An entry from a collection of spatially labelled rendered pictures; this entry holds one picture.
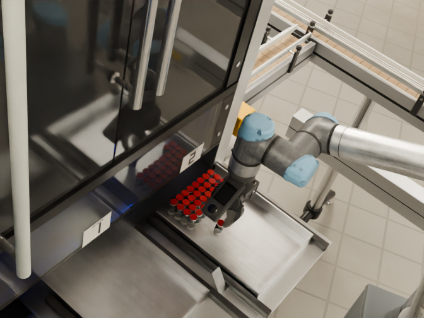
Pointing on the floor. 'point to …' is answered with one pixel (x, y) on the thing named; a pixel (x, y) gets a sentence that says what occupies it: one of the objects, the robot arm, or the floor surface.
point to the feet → (317, 210)
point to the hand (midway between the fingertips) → (220, 222)
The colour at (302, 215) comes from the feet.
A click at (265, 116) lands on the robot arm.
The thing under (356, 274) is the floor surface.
